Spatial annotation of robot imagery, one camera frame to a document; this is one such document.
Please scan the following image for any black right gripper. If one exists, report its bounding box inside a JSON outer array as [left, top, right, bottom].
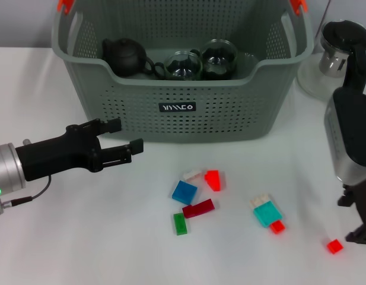
[[336, 179, 366, 245]]

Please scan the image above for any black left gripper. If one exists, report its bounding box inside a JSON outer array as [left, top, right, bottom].
[[15, 118, 144, 182]]

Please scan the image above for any small red toy brick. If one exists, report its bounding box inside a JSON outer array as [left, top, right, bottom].
[[326, 238, 344, 255], [270, 220, 286, 235]]

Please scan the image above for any cyan square toy plate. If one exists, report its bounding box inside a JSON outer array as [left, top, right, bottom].
[[253, 201, 283, 229]]

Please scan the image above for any white toy brick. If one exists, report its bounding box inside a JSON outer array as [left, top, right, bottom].
[[183, 168, 204, 182], [250, 193, 271, 208]]

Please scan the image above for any grey perforated storage bin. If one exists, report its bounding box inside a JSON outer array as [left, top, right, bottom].
[[51, 0, 316, 143]]

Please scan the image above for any dark clay teapot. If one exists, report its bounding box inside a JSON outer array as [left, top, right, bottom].
[[101, 37, 155, 77]]

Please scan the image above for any blue square toy plate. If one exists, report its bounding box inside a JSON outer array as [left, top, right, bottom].
[[171, 180, 198, 205]]

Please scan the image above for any red sloped toy brick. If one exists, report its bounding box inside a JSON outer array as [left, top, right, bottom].
[[204, 169, 224, 192]]

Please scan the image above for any dark red long brick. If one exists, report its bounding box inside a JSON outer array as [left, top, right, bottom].
[[182, 198, 215, 219]]

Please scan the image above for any green toy brick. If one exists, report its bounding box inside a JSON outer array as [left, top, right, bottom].
[[173, 212, 189, 237]]

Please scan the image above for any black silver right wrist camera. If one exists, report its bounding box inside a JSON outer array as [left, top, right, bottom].
[[323, 87, 366, 186]]

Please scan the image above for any grey left wrist cable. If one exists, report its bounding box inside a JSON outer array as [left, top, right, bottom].
[[0, 175, 53, 215]]

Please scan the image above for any glass teapot black handle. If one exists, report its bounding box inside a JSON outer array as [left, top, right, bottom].
[[297, 20, 366, 102]]

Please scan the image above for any thin dark wall strip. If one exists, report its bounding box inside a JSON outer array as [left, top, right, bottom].
[[320, 0, 332, 30]]

